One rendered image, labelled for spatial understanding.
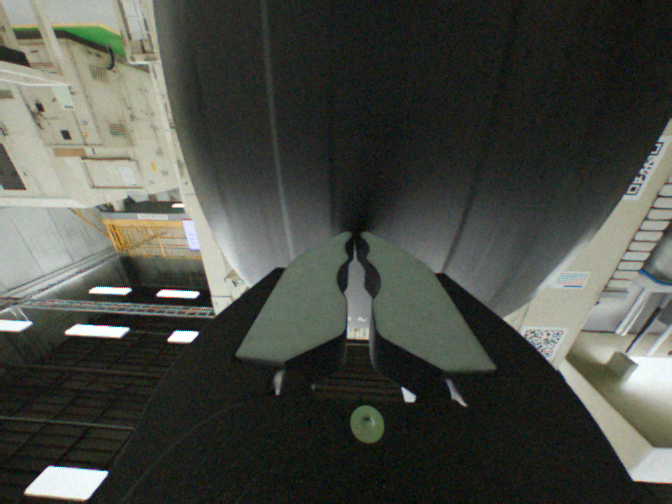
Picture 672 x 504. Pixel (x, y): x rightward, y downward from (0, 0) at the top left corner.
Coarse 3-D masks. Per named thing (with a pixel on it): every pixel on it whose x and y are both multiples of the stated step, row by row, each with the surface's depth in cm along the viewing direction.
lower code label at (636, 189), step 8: (664, 136) 27; (656, 144) 27; (664, 144) 27; (656, 152) 28; (664, 152) 28; (648, 160) 28; (656, 160) 28; (648, 168) 29; (640, 176) 29; (648, 176) 29; (632, 184) 29; (640, 184) 29; (632, 192) 30; (640, 192) 30
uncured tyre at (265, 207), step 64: (192, 0) 10; (256, 0) 9; (320, 0) 9; (384, 0) 9; (448, 0) 9; (512, 0) 9; (576, 0) 9; (640, 0) 9; (192, 64) 11; (256, 64) 10; (320, 64) 10; (384, 64) 10; (448, 64) 9; (512, 64) 9; (576, 64) 9; (640, 64) 9; (192, 128) 13; (256, 128) 11; (320, 128) 11; (384, 128) 11; (448, 128) 10; (512, 128) 10; (576, 128) 10; (640, 128) 10; (256, 192) 12; (320, 192) 12; (384, 192) 12; (448, 192) 12; (512, 192) 12; (576, 192) 11; (256, 256) 16; (448, 256) 14; (512, 256) 14; (576, 256) 15
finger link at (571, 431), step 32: (448, 288) 8; (480, 320) 7; (512, 352) 6; (448, 384) 5; (480, 384) 5; (512, 384) 5; (544, 384) 5; (512, 416) 5; (544, 416) 5; (576, 416) 5; (576, 448) 4; (608, 448) 4; (608, 480) 4
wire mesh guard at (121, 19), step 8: (112, 0) 56; (120, 0) 57; (128, 0) 57; (136, 0) 56; (144, 0) 56; (120, 8) 57; (120, 16) 57; (128, 16) 58; (136, 16) 58; (144, 16) 58; (152, 16) 58; (120, 24) 58; (120, 32) 59; (128, 32) 59; (136, 32) 59; (144, 32) 59; (152, 32) 59; (128, 40) 59; (128, 48) 60; (128, 56) 61; (136, 56) 60; (144, 56) 60; (152, 56) 60
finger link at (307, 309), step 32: (320, 256) 10; (352, 256) 12; (288, 288) 8; (320, 288) 8; (256, 320) 7; (288, 320) 7; (320, 320) 7; (256, 352) 6; (288, 352) 6; (320, 352) 6
